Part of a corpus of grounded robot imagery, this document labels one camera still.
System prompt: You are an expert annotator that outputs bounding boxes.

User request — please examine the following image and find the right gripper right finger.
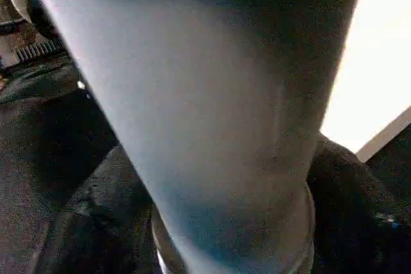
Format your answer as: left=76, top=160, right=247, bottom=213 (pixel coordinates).
left=307, top=134, right=411, bottom=274

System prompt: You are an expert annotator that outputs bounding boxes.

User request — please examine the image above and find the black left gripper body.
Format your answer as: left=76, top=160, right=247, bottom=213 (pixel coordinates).
left=0, top=0, right=68, bottom=69

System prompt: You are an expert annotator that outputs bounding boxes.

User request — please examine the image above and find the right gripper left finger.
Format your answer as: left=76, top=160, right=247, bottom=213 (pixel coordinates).
left=35, top=146, right=161, bottom=274

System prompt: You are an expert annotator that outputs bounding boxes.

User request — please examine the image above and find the white plastic table leg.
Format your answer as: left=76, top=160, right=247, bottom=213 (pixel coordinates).
left=22, top=0, right=370, bottom=274

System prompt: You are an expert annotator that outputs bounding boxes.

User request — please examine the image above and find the white plastic table top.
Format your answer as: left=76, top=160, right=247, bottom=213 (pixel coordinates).
left=318, top=0, right=411, bottom=162

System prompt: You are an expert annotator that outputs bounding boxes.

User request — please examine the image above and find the black plastic mat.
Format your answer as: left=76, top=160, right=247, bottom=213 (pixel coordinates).
left=0, top=53, right=411, bottom=274

